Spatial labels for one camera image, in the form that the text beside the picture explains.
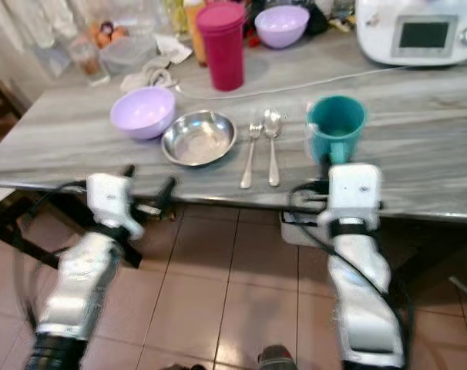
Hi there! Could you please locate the teal mug with handle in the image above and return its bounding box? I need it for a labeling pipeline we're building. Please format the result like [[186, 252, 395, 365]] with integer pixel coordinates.
[[306, 94, 368, 166]]

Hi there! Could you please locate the white box under table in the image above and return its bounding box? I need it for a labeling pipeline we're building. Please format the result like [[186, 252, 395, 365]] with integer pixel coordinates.
[[279, 209, 334, 248]]

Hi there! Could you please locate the stainless steel bowl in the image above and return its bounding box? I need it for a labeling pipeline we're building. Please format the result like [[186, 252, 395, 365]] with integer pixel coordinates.
[[160, 109, 239, 168]]

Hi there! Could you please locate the lilac plastic bowl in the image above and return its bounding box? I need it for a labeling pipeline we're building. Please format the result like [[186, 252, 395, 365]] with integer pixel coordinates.
[[254, 4, 311, 50], [109, 86, 177, 142]]

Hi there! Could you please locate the silver spoon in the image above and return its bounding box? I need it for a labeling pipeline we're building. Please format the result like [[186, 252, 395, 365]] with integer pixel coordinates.
[[263, 108, 284, 188]]

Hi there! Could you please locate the silver fork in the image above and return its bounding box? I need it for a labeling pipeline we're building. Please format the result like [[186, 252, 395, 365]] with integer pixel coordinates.
[[239, 122, 264, 190]]

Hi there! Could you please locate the clear plastic container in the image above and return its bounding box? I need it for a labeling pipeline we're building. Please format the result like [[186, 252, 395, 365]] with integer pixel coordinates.
[[99, 34, 158, 76]]

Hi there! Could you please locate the clear drinking glass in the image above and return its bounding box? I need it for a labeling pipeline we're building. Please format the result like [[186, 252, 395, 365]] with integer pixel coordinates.
[[67, 39, 105, 84]]

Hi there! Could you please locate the crumpled white paper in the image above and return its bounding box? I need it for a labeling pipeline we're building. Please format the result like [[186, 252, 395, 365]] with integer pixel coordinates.
[[155, 34, 193, 66]]

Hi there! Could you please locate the dark wooden chair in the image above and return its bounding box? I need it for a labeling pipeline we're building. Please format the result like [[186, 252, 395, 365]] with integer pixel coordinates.
[[0, 71, 37, 249]]

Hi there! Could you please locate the bowl of brown eggs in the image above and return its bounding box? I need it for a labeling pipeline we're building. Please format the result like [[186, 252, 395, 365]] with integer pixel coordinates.
[[87, 20, 130, 49]]

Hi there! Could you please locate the magenta plastic tumbler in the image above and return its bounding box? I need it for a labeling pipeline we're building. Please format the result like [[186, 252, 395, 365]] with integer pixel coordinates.
[[195, 1, 247, 93]]

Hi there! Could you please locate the orange bottle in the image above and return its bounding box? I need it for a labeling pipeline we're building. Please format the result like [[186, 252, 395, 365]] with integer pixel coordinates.
[[183, 0, 208, 67]]

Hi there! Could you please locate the white kitchen appliance with screen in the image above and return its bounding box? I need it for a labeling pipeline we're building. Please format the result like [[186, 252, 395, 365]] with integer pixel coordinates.
[[354, 0, 467, 68]]

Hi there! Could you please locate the white hanging cloth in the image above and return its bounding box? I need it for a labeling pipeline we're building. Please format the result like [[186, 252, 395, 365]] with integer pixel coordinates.
[[2, 0, 84, 47]]

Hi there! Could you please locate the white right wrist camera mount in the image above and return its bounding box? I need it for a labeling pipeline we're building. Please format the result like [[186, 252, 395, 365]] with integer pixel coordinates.
[[317, 163, 383, 226]]

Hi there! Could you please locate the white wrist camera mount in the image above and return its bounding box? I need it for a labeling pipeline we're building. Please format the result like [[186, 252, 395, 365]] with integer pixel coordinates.
[[86, 173, 146, 241], [317, 163, 383, 226]]

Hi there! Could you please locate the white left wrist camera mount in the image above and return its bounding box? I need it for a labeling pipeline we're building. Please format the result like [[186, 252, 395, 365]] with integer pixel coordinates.
[[86, 173, 146, 241]]

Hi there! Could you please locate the thin white power cable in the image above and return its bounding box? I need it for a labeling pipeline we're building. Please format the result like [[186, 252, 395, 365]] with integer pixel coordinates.
[[172, 65, 398, 100]]

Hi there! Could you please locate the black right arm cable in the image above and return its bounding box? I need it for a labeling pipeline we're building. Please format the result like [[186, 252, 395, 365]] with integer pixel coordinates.
[[291, 180, 417, 366]]

